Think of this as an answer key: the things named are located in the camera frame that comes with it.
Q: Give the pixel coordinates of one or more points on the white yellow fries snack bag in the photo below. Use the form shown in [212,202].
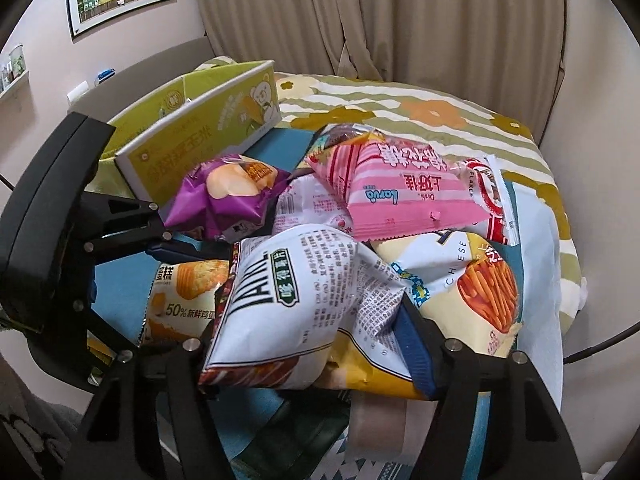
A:
[475,280]

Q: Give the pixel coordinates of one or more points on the white red-print snack packet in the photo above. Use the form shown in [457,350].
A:
[310,200]

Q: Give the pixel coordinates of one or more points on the white wall shelf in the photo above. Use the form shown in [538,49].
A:
[15,85]

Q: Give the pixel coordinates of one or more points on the floral striped blanket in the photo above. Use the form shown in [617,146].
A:
[425,110]

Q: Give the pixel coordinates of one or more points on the light blue plastic bag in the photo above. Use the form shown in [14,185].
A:
[537,260]

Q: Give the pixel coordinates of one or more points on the pink striped snack packet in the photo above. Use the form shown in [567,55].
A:
[400,195]

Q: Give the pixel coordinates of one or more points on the white wall outlet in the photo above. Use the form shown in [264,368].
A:
[77,94]

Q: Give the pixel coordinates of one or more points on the beige bed headboard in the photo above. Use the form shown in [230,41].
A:
[150,80]

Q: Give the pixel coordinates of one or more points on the white cup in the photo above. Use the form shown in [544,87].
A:
[16,60]

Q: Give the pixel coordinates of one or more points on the purple chip bag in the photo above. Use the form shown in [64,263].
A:
[225,185]

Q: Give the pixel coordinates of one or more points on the white green snack bag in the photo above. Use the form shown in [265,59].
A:
[300,300]

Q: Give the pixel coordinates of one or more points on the green cardboard box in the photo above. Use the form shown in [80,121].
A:
[200,125]

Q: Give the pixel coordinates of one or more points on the dark colourful snack packet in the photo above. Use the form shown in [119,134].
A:
[345,135]

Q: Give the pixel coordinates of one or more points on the grey patterned cloth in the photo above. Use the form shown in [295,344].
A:
[30,435]

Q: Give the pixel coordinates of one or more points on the beige curtain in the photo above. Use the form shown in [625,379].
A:
[400,10]

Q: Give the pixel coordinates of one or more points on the red white snack packet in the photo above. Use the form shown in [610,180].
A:
[492,195]

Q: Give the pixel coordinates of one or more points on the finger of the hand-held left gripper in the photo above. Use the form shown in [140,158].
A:
[165,249]
[100,325]

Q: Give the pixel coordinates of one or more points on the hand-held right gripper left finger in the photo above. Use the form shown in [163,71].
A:
[187,360]

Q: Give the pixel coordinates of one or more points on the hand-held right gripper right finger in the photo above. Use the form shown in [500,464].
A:
[415,350]

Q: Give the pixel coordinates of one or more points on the orange cake snack packet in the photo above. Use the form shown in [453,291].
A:
[175,305]

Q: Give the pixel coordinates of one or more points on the blue white small device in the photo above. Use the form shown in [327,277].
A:
[105,76]

